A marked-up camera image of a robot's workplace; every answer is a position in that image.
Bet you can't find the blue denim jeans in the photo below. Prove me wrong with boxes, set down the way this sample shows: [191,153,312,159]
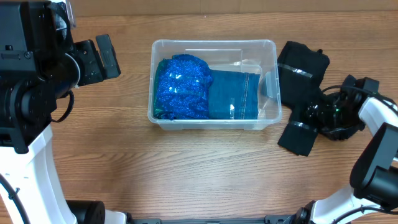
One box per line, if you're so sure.
[208,70,261,119]

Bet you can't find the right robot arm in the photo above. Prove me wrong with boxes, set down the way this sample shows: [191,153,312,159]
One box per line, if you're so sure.
[279,75,397,223]

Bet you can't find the clear plastic storage bin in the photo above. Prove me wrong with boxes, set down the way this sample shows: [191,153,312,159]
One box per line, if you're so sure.
[147,40,282,130]

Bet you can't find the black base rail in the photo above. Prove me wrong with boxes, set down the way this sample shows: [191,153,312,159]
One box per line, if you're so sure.
[127,215,294,224]

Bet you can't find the blue green sequin cloth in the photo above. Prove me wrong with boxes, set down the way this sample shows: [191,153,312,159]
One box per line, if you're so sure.
[153,54,213,120]

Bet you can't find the black cloth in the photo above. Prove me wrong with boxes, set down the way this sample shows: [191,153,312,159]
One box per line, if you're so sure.
[277,41,330,109]
[317,75,379,141]
[278,105,318,157]

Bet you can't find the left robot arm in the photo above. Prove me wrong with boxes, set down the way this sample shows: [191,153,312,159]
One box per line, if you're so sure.
[1,1,131,224]

